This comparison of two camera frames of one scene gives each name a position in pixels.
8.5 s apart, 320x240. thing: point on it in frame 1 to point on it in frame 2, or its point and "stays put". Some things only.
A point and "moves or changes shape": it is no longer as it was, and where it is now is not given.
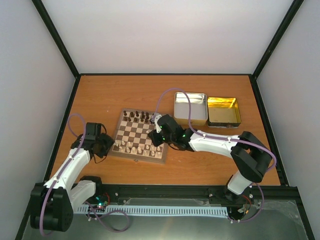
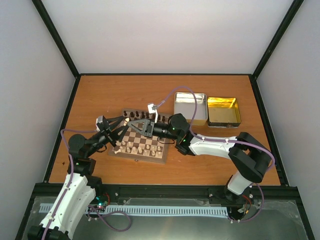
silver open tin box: (199, 114) stays put
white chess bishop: (133, 151) stays put
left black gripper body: (104, 145) to (108, 135)
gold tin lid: (223, 113) stays put
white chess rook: (117, 142) moves or changes shape
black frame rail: (182, 195) stays put
